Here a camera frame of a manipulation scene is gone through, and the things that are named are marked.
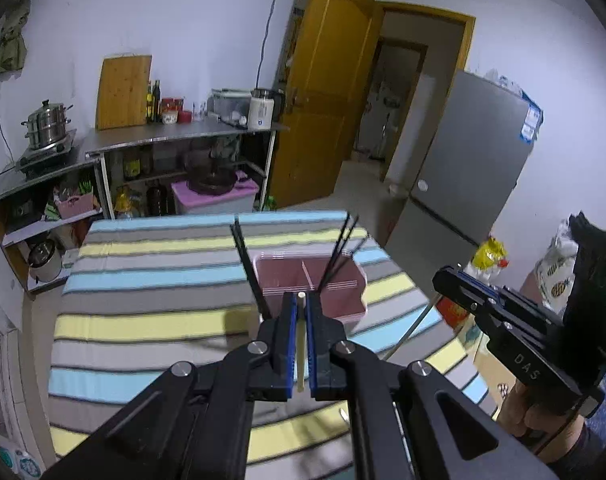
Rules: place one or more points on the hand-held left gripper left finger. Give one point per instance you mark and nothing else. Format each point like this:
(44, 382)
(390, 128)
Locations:
(293, 340)

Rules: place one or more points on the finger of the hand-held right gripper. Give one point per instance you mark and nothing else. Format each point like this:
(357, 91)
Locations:
(458, 292)
(488, 287)

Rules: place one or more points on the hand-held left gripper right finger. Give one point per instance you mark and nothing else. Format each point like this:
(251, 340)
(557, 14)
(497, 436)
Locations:
(311, 340)

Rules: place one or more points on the beige wooden chopstick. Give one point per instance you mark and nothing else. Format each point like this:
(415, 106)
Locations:
(301, 360)
(342, 415)

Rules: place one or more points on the pink plastic utensil basket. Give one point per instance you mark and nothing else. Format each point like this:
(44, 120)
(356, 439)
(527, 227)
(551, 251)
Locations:
(283, 275)

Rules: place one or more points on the silver metal chopstick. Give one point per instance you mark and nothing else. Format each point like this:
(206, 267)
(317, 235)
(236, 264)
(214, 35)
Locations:
(405, 334)

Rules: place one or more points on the black chopstick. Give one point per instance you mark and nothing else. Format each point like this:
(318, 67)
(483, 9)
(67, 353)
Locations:
(254, 265)
(344, 225)
(247, 272)
(353, 257)
(353, 225)

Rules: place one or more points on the person's right forearm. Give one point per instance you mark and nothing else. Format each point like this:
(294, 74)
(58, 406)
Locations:
(580, 452)

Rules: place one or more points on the person's right hand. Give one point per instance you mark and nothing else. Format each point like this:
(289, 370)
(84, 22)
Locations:
(530, 420)

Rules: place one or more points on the red box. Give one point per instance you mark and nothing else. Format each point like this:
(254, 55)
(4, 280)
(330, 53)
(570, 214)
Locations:
(453, 312)

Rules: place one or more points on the yellow plastic bag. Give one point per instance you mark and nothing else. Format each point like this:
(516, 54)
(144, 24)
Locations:
(489, 255)

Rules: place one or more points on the pineapple print bag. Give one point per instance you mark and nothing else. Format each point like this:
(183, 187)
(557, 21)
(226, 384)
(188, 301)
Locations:
(555, 275)

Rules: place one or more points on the grey refrigerator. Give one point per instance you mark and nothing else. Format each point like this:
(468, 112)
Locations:
(463, 175)

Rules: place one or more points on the purple lid storage box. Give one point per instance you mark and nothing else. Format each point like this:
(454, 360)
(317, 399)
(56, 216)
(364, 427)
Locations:
(208, 205)

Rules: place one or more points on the striped tablecloth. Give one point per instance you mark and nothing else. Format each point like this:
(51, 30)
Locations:
(133, 285)

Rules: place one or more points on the black wok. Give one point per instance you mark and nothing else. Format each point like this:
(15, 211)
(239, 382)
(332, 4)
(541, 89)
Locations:
(213, 182)

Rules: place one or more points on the dark glass jug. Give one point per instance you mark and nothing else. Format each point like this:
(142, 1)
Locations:
(156, 202)

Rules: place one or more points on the yellow oil jug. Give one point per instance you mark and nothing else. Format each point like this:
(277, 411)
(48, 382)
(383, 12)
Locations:
(124, 205)

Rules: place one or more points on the white electric kettle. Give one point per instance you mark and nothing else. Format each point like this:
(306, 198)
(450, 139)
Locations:
(260, 112)

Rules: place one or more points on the steel kitchen table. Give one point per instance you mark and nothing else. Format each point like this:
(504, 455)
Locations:
(183, 132)

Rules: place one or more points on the yellow wooden door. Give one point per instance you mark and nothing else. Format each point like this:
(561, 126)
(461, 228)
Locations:
(323, 100)

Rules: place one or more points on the clear plastic container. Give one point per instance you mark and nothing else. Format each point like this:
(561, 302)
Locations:
(230, 105)

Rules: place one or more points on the drinking glass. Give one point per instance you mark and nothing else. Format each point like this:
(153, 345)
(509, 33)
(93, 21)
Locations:
(200, 112)

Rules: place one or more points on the small pink basket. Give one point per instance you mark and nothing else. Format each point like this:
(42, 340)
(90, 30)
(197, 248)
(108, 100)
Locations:
(75, 207)

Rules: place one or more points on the red container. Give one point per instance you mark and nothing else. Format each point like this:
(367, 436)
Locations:
(170, 110)

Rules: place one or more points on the rice cooker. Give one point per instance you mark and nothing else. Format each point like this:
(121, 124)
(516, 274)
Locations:
(44, 262)

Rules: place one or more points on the wooden cutting board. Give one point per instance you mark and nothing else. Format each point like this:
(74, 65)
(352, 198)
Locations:
(123, 92)

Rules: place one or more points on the stove shelf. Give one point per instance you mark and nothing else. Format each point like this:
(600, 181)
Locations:
(28, 187)

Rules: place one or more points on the black stove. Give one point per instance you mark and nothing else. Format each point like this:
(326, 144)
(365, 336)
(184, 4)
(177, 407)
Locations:
(45, 155)

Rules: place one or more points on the steel steamer pot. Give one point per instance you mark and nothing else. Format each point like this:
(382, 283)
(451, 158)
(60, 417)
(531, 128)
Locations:
(47, 125)

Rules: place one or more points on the green hanging cloth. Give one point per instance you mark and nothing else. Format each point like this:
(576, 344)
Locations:
(12, 45)

